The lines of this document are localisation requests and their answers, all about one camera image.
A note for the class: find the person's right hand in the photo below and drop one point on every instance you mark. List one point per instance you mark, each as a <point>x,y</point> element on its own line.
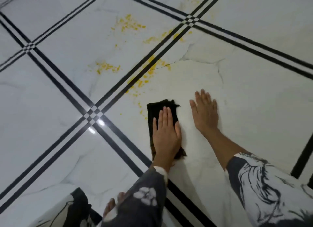
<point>205,118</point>

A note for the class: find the black cleaning cloth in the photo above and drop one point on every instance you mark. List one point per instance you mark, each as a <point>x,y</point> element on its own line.
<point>154,109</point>

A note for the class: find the person's patterned trouser leg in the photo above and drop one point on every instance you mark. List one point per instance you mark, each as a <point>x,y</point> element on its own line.
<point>73,209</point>

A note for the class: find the person's right little finger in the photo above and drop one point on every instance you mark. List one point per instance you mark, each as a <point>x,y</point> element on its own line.
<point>214,106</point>

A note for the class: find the person's right forearm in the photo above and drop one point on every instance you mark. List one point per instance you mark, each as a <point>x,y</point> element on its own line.
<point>256,185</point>

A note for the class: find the person's bare foot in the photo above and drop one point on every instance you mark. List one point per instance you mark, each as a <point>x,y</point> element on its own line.
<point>109,206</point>

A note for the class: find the person's left hand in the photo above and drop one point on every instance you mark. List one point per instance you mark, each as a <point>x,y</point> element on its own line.
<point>166,141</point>

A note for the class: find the person's left forearm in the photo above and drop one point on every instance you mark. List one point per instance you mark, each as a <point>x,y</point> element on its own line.
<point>144,197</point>

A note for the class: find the person's left little finger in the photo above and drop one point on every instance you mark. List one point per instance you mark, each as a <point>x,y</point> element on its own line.
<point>154,126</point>

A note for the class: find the person's left thumb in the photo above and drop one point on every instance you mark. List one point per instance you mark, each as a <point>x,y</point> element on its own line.
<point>178,130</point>

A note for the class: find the person's left middle finger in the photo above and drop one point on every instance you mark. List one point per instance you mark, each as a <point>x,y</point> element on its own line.
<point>165,118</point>

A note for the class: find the person's right thumb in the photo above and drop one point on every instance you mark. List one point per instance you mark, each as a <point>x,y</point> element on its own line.
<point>193,108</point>

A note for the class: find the yellow spilled food crumbs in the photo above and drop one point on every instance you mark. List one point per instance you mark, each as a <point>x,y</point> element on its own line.
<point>144,75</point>

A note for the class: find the person's right middle finger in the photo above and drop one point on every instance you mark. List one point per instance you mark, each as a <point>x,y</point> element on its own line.
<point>203,98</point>

